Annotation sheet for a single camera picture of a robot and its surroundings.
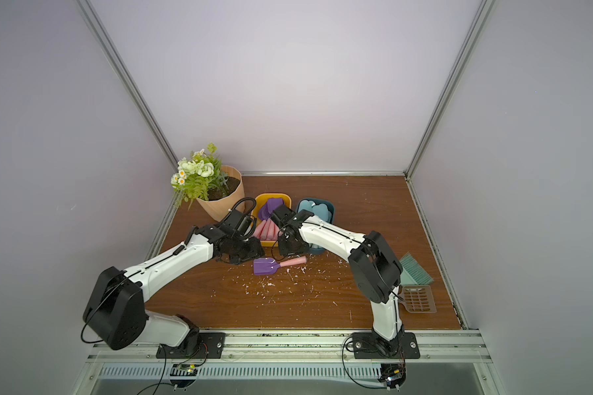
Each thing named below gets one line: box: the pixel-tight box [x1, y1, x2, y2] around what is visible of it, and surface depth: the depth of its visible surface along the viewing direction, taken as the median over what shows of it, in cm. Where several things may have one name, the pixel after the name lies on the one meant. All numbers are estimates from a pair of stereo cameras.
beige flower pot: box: [196, 165, 247, 223], surface depth 92 cm
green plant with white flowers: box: [170, 143, 245, 222], surface depth 85 cm
